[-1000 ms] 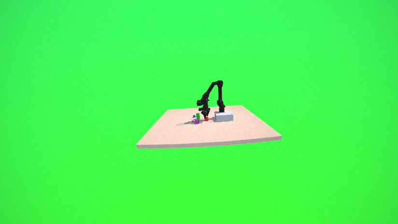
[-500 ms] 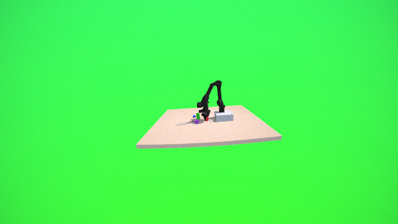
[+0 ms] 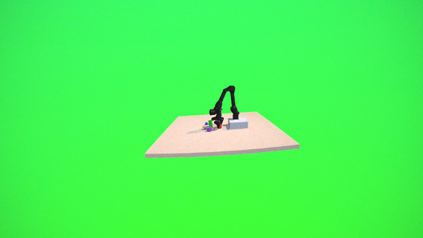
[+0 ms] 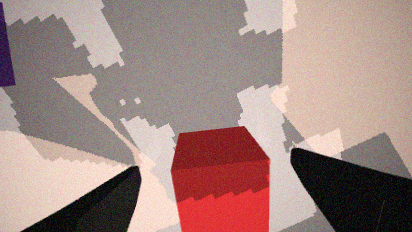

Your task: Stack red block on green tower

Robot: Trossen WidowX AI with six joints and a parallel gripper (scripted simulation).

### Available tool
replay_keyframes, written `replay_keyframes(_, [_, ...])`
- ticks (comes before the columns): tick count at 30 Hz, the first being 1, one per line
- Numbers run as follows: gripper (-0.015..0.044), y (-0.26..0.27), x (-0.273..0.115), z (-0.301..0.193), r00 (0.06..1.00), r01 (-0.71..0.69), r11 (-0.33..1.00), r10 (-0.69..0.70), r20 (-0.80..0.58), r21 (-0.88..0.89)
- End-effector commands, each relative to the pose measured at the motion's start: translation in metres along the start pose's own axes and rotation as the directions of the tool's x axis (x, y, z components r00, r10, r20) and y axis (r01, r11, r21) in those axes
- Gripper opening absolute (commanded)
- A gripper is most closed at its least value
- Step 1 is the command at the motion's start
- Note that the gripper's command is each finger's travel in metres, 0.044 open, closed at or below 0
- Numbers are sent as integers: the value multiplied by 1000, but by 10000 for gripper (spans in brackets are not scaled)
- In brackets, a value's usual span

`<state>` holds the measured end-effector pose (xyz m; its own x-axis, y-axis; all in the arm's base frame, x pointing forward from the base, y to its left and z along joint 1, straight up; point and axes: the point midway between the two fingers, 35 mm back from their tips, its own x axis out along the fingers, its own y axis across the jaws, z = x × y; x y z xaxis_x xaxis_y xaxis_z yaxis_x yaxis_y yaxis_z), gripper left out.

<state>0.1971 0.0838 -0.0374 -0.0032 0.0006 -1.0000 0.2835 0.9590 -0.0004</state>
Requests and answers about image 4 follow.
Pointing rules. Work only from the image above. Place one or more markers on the purple cube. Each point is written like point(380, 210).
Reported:
point(6, 67)

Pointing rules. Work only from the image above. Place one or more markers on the red block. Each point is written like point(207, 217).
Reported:
point(221, 181)

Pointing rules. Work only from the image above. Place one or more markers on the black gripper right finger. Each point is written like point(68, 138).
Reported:
point(354, 198)

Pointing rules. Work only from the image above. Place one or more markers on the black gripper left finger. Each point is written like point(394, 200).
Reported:
point(107, 208)

